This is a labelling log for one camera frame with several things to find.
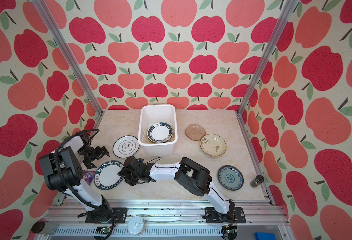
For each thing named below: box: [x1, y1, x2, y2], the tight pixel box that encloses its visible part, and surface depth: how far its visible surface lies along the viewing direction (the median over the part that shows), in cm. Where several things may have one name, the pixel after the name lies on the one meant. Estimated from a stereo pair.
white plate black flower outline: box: [112, 135, 140, 158], surface depth 103 cm
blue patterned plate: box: [217, 165, 244, 191], surface depth 88 cm
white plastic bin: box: [137, 104, 178, 157], surface depth 101 cm
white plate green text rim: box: [94, 160, 124, 191], surface depth 88 cm
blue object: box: [254, 232, 276, 240], surface depth 69 cm
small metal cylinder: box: [249, 174, 265, 189], surface depth 78 cm
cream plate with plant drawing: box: [200, 133, 227, 157], surface depth 103 cm
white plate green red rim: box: [147, 122, 174, 144], surface depth 107 cm
